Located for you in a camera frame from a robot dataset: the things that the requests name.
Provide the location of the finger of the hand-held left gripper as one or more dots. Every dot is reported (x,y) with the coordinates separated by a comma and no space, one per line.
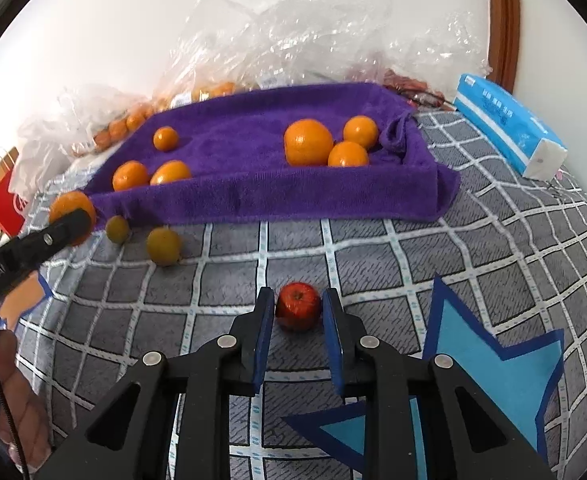
(53,237)

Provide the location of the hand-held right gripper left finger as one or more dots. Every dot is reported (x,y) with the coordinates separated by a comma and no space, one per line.
(264,355)

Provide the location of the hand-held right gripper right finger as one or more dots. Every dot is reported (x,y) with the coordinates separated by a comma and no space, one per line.
(333,350)

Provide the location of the red apple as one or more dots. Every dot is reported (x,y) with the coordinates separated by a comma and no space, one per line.
(298,306)

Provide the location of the small orange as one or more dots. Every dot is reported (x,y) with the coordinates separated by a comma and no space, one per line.
(166,138)

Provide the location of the large orange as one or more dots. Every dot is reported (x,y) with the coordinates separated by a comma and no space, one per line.
(308,142)

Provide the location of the pile of bagged red fruits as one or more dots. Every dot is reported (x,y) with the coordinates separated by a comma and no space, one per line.
(408,81)

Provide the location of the person's left hand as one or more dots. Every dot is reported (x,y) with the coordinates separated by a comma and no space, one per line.
(23,410)

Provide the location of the red paper bag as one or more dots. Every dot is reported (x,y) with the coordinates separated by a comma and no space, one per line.
(3,205)

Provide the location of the small green fruit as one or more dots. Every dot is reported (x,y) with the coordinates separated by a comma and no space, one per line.
(117,229)

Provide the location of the white plastic bag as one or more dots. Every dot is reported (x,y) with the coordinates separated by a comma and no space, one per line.
(36,160)

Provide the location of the pile of bagged small oranges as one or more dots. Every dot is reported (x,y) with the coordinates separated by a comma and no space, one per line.
(118,130)

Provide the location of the crumpled clear plastic bag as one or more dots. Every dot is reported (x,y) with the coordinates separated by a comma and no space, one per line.
(88,105)

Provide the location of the purple towel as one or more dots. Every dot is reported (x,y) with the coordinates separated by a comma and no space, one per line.
(248,125)

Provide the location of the blue tissue pack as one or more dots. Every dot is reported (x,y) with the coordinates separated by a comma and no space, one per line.
(508,125)

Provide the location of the large clear plastic bag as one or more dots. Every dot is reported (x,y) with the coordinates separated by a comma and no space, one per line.
(323,25)

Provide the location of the brown wooden door frame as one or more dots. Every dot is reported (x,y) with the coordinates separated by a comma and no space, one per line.
(504,20)

